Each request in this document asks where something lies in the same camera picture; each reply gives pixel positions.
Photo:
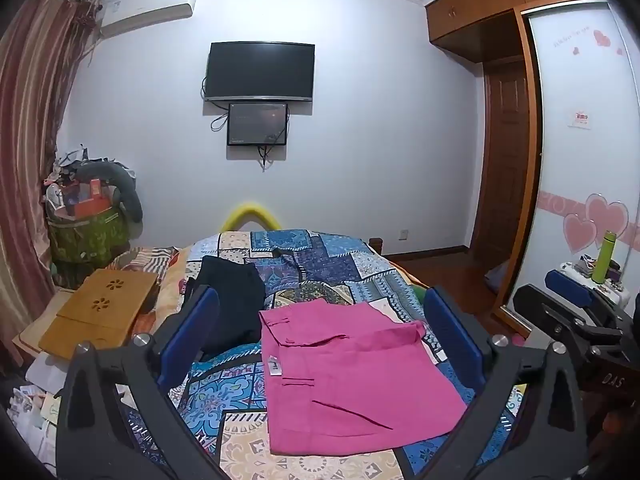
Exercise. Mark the green storage bag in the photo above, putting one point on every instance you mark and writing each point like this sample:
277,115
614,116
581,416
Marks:
87,240

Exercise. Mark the striped cloth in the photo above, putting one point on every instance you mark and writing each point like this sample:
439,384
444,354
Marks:
142,262

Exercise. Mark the patchwork printed blanket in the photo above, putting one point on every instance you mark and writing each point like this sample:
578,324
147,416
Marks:
320,260

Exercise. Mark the white air conditioner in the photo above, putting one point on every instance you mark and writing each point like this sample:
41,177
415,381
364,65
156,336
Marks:
150,7

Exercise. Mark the pile of papers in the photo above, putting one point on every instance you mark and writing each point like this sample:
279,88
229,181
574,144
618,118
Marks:
35,420

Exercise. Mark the pink pants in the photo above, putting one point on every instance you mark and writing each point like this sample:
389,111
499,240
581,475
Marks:
350,385

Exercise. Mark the wooden overhead cabinet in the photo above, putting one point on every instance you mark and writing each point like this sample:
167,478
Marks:
480,15

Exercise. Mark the striped pink curtain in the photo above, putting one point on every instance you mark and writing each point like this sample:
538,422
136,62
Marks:
30,160

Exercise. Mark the red box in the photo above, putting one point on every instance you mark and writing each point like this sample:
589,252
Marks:
90,205

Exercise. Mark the grey neck pillow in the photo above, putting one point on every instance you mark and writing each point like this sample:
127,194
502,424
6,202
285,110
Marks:
127,195

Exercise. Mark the yellow foam arch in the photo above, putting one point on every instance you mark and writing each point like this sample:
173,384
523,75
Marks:
250,208

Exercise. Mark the wooden bedpost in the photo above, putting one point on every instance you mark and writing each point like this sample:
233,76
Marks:
376,245

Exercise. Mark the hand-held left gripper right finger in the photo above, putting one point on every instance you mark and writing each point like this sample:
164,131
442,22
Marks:
450,330

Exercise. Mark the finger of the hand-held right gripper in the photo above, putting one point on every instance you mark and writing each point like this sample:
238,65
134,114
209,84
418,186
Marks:
567,285
537,310

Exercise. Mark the wooden lap desk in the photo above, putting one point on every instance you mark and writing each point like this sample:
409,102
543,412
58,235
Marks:
95,310

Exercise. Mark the wooden room door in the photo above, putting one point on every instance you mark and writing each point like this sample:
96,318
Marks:
505,160

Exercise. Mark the dark pants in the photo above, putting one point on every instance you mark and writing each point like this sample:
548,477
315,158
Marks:
235,300

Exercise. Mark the black wall television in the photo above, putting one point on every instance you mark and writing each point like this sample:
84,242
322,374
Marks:
260,70

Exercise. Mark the small black wall monitor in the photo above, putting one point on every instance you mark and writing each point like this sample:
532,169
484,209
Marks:
257,124

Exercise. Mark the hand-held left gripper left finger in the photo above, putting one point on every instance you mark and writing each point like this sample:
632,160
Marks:
191,340

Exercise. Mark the green bottle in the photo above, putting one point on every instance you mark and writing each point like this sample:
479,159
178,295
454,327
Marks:
604,260

